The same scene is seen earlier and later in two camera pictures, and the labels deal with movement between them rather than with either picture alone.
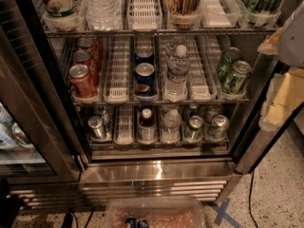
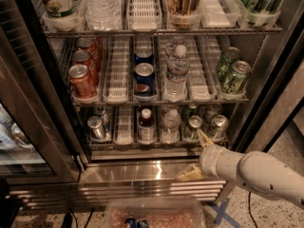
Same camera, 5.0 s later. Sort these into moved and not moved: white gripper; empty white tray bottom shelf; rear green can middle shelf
Moved: white gripper
Not moved: rear green can middle shelf; empty white tray bottom shelf
